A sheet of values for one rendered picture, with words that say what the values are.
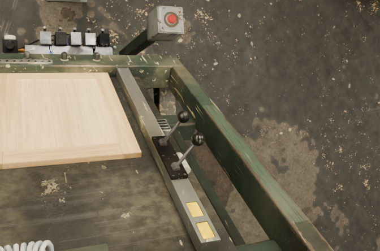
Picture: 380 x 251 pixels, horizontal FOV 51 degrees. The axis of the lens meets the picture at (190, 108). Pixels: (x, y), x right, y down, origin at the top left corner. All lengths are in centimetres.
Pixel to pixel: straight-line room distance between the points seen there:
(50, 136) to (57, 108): 17
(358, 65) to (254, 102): 106
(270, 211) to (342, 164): 239
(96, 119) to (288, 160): 203
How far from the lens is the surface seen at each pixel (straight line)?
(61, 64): 167
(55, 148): 122
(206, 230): 98
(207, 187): 124
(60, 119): 136
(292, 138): 316
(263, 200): 114
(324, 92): 336
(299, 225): 106
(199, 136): 107
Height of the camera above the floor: 254
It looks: 68 degrees down
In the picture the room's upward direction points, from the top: 82 degrees clockwise
